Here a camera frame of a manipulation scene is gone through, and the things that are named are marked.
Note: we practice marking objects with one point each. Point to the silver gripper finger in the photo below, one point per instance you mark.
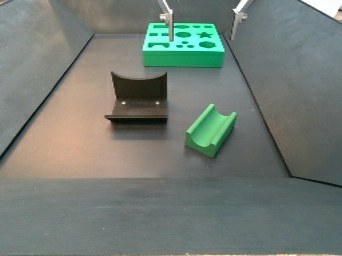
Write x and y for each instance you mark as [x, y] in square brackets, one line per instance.
[239, 16]
[167, 17]

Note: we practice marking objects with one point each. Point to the green arch object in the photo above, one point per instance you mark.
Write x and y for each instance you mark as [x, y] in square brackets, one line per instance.
[210, 130]

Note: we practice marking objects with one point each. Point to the black L-shaped fixture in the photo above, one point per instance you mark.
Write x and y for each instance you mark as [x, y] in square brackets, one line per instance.
[140, 98]

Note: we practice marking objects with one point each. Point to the green shape sorter block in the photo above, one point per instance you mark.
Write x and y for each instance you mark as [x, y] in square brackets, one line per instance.
[197, 46]

